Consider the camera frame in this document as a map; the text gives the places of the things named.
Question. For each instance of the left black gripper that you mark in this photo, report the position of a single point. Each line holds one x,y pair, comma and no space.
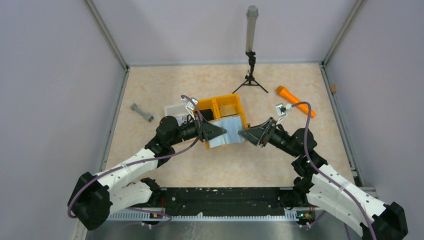
206,131

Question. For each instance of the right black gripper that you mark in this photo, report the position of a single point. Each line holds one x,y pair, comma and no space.
255,135

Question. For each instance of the yellow double storage bin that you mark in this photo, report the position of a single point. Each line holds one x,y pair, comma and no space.
230,100

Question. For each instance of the white storage bin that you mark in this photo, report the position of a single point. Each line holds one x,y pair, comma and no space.
176,110

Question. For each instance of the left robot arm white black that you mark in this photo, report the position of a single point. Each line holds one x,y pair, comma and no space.
96,196

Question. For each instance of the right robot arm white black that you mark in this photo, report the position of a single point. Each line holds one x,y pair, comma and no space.
324,187

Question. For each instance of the black item in bin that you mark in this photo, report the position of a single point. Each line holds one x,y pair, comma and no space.
207,114

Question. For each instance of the orange toy microphone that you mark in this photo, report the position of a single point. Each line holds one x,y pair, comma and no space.
285,94

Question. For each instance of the black tripod stand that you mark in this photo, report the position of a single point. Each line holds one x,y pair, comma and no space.
250,80

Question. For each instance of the grey toy dumbbell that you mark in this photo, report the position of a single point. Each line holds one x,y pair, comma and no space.
147,116

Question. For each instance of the small wooden block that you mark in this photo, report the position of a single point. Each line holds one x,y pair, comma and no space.
332,88

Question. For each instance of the grey microphone on stand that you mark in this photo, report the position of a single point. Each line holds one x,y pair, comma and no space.
252,16

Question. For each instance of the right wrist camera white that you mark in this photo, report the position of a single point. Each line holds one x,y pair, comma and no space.
282,111

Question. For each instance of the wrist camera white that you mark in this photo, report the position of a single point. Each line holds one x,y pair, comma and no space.
282,111
191,105

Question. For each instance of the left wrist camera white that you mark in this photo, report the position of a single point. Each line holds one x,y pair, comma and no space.
191,105

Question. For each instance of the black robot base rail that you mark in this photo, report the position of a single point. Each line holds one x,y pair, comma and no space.
232,203

